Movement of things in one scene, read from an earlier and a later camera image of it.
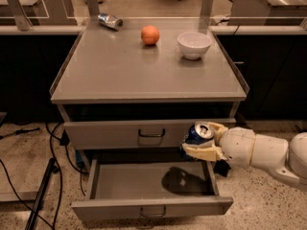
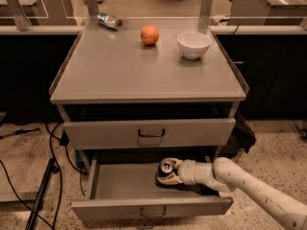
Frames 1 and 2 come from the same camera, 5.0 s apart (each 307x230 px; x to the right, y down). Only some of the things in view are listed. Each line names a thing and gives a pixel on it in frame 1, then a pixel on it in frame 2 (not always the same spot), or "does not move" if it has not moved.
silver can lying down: [110, 21] does not move
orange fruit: [150, 34] does not move
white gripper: [237, 146] → [186, 172]
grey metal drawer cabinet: [131, 89] does not move
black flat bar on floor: [39, 194] does not move
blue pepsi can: [200, 132] → [166, 168]
